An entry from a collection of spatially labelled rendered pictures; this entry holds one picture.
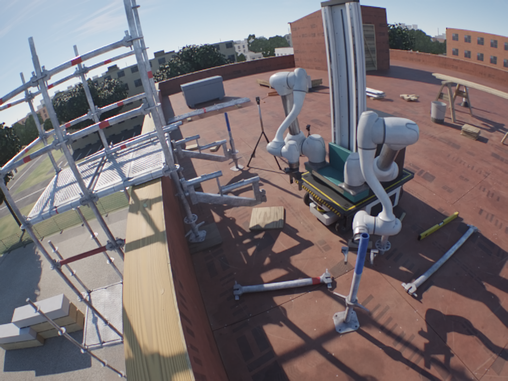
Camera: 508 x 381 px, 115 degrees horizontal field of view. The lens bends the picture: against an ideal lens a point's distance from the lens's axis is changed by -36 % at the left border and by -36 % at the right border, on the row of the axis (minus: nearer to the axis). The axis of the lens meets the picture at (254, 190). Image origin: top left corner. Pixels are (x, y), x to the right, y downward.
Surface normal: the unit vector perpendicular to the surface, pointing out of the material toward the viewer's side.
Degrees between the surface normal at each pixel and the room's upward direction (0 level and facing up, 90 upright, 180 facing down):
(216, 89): 90
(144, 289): 0
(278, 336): 0
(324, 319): 0
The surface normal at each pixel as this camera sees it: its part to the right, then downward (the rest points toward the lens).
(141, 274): -0.16, -0.83
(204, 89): 0.35, 0.46
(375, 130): -0.47, 0.36
